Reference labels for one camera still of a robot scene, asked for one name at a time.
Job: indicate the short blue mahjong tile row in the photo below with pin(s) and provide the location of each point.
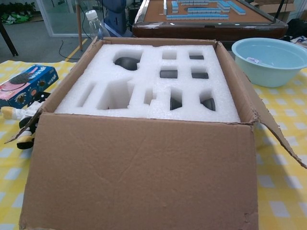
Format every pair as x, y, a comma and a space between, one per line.
204, 10

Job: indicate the wooden pole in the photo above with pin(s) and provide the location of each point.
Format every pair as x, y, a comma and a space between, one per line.
79, 24

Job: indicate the clear plastic water bottle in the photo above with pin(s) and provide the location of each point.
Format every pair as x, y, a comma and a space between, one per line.
94, 26

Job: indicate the light blue plastic basin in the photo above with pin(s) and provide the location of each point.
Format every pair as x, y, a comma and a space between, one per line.
263, 72

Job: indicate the blue Oreo cookie box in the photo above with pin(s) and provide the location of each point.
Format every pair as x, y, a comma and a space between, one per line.
31, 79

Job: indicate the small black foam-packed part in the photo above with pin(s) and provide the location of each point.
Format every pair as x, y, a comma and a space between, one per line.
209, 104
196, 57
200, 75

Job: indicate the diagonal blue mahjong tile row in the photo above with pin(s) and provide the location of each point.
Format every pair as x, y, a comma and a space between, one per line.
235, 6

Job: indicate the blue chair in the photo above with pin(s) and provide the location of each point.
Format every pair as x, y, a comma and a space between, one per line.
117, 16

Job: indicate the printed plastic package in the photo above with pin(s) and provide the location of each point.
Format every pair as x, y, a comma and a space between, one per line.
301, 41

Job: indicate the long blue mahjong tile row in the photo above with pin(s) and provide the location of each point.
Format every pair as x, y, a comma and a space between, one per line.
196, 17

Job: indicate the black table leg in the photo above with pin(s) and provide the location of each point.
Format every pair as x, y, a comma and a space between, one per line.
9, 40

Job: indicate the brown mahjong table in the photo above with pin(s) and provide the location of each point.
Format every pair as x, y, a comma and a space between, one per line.
216, 31

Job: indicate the white foam packing insert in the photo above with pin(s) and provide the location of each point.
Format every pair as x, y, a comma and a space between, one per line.
148, 81

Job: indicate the green plant pile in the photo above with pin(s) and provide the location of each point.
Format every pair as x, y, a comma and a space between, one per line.
16, 13

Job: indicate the black and white plush toy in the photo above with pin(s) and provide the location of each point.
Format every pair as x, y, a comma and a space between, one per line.
24, 112

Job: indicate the red cardboard shipping box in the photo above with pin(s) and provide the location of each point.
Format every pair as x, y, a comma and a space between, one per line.
144, 179

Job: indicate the yellow checkered tablecloth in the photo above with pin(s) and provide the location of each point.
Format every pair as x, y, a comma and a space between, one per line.
283, 191

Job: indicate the stacked blue mahjong tile column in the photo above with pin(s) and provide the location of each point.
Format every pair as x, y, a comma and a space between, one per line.
175, 6

